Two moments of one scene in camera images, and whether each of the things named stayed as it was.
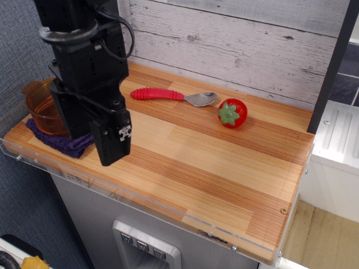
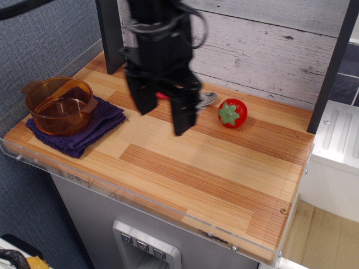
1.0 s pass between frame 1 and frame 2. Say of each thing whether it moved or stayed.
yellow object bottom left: stayed
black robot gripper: moved
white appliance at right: stayed
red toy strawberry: stayed
